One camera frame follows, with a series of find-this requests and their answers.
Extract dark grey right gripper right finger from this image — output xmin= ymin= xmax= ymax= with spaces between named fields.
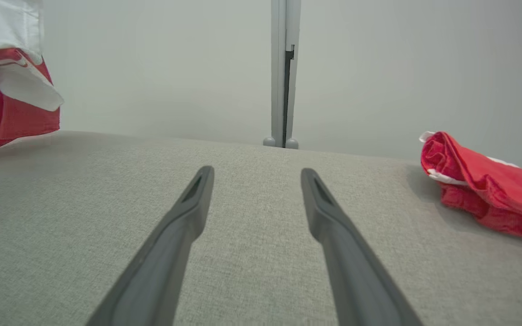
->
xmin=300 ymin=168 xmax=425 ymax=326

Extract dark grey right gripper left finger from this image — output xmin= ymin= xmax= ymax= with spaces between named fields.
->
xmin=87 ymin=165 xmax=215 ymax=326

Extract red shorts white trim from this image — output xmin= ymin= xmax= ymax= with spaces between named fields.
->
xmin=419 ymin=130 xmax=522 ymax=245

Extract red jersey shirt white sleeves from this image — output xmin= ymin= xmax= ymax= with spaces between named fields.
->
xmin=0 ymin=0 xmax=65 ymax=160

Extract grey fabric sofa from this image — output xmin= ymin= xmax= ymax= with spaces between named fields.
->
xmin=0 ymin=130 xmax=522 ymax=326

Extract grey partition post round feet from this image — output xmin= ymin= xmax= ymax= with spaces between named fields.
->
xmin=263 ymin=0 xmax=301 ymax=149

